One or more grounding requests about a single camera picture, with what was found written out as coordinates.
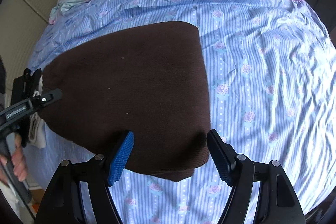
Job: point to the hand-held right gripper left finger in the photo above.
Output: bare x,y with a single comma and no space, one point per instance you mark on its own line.
120,158

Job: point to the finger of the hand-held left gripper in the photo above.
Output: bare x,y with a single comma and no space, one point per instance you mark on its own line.
25,83
48,98

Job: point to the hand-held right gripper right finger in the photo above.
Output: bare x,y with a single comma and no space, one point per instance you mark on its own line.
221,158

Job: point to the dark brown pants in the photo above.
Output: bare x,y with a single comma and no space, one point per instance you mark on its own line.
131,82

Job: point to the person's left hand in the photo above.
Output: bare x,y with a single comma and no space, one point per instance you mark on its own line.
19,163

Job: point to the white folded cloth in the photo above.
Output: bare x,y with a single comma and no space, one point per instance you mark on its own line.
38,132

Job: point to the blue striped floral bed sheet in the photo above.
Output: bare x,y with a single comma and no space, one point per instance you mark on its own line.
262,69

